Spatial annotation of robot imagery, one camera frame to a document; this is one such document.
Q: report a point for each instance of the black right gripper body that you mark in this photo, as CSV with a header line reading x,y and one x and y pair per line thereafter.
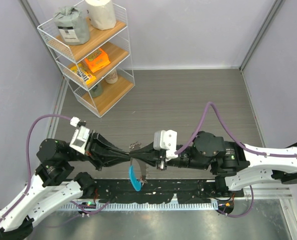
x,y
164,165

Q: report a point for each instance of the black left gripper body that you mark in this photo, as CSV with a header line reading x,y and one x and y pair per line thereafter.
x,y
88,150

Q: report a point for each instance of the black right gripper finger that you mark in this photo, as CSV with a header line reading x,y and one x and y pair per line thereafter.
x,y
143,152
150,162

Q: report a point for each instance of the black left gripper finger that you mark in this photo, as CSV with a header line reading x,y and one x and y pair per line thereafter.
x,y
100,161
101,147

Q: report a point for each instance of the metal key organizer blue handle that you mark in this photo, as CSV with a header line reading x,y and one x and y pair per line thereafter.
x,y
137,173

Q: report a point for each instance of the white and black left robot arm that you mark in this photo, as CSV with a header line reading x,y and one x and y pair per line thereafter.
x,y
37,200

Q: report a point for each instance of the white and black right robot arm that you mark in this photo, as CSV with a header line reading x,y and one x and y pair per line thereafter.
x,y
234,166

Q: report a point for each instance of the grey green cup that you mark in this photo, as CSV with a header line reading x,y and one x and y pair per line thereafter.
x,y
96,91

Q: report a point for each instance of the white patterned cup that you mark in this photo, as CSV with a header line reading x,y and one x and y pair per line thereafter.
x,y
112,77

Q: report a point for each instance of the yellow candy bag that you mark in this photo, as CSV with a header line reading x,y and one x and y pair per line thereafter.
x,y
87,76

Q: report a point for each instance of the orange snack box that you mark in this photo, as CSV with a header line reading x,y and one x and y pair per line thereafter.
x,y
97,60

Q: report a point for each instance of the grey wrapped paper roll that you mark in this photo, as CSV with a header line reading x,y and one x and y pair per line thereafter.
x,y
72,25

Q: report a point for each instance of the white paper towel roll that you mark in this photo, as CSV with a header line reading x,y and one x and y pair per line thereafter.
x,y
101,14

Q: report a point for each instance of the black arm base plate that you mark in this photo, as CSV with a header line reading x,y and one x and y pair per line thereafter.
x,y
158,191

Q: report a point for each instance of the white slotted cable duct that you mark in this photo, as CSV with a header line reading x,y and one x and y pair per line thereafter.
x,y
171,206

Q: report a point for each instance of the white wire wooden shelf rack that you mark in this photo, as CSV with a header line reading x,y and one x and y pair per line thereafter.
x,y
90,44

